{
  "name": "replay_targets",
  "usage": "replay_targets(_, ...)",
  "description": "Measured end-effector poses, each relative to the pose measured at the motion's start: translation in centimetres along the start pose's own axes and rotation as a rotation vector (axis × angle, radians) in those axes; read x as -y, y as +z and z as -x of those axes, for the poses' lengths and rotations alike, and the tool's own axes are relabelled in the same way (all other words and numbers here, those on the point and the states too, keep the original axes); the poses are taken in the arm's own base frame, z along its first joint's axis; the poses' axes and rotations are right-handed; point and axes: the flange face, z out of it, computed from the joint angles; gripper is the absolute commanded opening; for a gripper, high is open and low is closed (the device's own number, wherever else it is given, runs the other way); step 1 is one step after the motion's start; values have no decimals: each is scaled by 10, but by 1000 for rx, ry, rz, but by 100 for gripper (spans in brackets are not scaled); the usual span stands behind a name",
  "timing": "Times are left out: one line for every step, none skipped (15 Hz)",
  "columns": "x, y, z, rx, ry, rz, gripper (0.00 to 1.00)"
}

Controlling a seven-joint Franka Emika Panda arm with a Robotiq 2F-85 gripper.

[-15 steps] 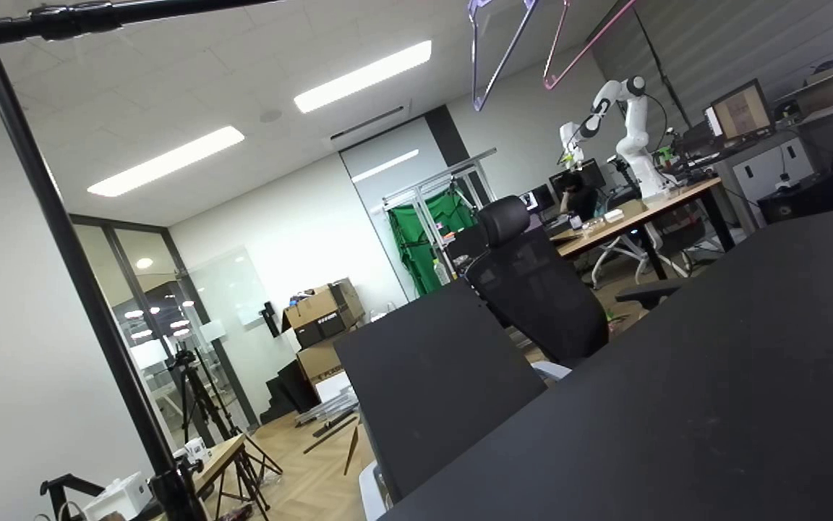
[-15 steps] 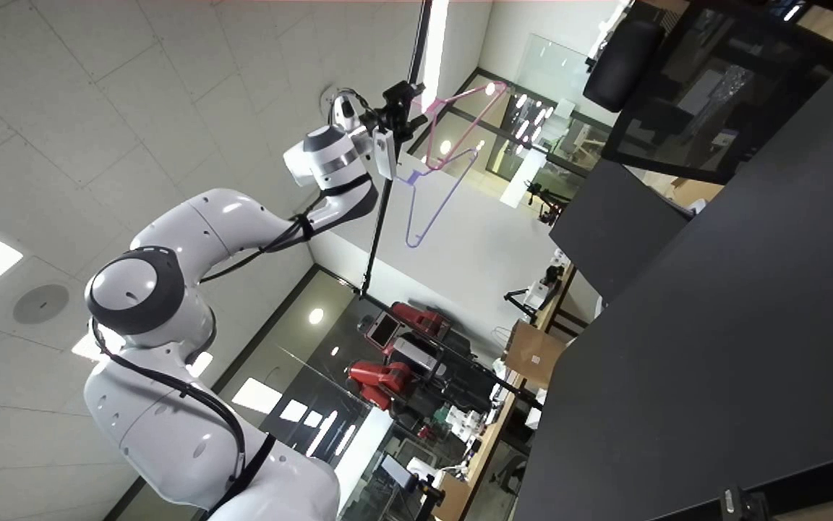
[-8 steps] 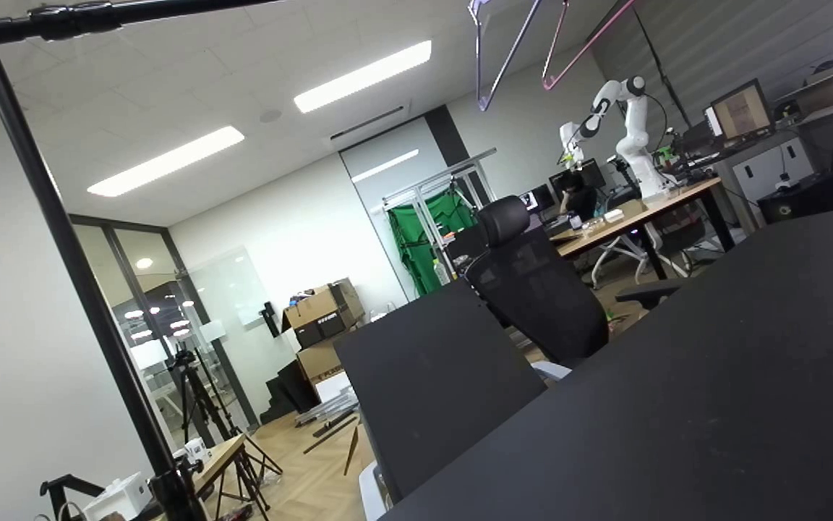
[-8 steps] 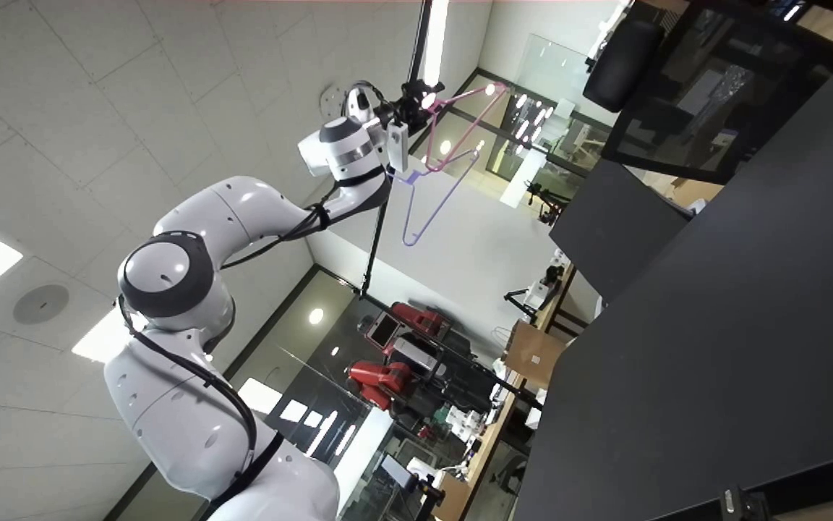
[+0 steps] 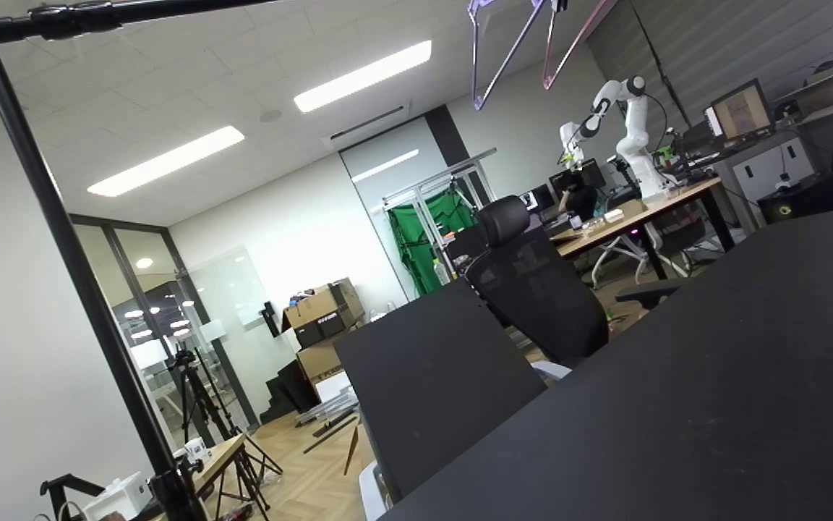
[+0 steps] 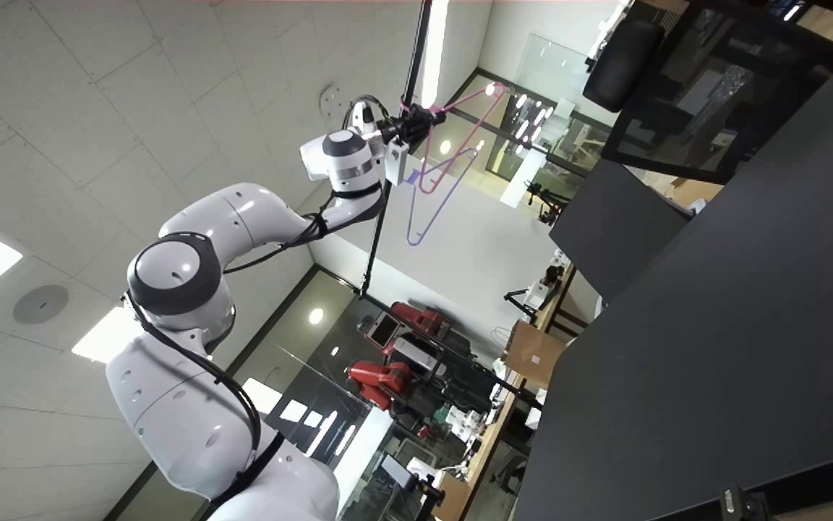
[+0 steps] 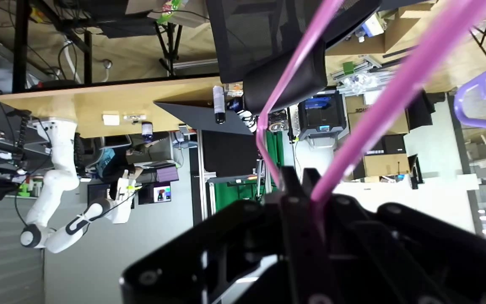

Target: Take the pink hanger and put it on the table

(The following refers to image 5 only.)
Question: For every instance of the wooden folding stool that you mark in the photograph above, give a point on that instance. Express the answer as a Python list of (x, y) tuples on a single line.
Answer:
[(230, 463)]

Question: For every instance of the pink clothes hanger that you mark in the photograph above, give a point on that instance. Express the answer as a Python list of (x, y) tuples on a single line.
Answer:
[(578, 45)]

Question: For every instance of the green hanging cloth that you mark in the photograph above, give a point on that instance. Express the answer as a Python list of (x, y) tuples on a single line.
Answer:
[(415, 240)]

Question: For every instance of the computer monitor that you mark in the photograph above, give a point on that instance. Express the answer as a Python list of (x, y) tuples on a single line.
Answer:
[(742, 111)]

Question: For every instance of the black flat board panel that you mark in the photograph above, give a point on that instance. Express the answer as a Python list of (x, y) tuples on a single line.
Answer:
[(435, 379)]

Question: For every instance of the wooden top desk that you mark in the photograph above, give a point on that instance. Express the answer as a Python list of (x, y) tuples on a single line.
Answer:
[(642, 208)]

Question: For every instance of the white drawer cabinet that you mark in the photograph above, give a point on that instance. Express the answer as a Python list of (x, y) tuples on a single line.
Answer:
[(771, 169)]

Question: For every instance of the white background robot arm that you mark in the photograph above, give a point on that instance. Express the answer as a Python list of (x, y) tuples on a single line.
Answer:
[(641, 124)]

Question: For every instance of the black storage box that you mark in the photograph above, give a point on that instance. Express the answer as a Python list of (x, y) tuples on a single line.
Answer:
[(817, 198)]

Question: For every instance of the black mesh office chair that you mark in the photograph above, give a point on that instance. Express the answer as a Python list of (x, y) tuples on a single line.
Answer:
[(542, 289)]

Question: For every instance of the black camera stand frame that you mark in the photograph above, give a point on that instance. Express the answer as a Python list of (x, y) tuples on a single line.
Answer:
[(52, 213)]

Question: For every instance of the purple clothes hanger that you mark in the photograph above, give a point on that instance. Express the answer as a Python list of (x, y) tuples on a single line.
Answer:
[(508, 55)]

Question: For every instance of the stacked cardboard boxes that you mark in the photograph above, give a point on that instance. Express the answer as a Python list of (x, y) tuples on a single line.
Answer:
[(324, 318)]

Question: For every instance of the black camera tripod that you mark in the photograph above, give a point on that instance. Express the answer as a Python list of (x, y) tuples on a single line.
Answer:
[(188, 379)]

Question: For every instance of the long ceiling light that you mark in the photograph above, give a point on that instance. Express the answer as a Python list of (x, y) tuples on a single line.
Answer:
[(362, 76), (165, 159)]

